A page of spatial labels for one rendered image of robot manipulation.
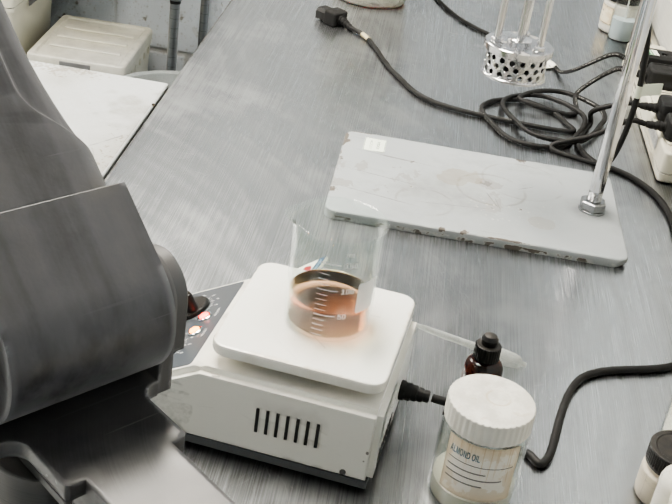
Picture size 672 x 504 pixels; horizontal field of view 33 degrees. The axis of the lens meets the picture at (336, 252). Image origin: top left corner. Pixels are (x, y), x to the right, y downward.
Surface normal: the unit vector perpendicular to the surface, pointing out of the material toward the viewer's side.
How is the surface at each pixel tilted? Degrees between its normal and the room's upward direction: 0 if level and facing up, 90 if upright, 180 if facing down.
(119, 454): 1
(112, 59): 0
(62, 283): 40
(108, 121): 0
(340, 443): 90
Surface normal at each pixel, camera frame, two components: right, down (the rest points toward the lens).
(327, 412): -0.24, 0.46
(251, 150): 0.13, -0.86
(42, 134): 0.53, -0.37
